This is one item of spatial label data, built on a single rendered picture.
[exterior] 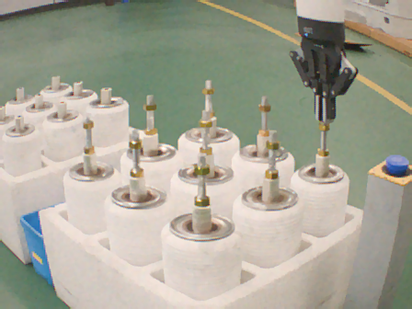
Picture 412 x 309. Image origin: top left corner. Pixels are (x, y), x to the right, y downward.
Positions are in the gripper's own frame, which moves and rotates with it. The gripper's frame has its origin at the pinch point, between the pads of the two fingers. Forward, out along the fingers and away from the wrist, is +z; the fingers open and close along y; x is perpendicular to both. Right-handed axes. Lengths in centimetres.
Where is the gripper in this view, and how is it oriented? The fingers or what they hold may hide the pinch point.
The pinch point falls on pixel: (325, 108)
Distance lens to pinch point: 91.1
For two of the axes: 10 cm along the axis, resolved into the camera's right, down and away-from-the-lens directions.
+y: 6.2, 2.6, -7.4
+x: 7.9, -2.1, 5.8
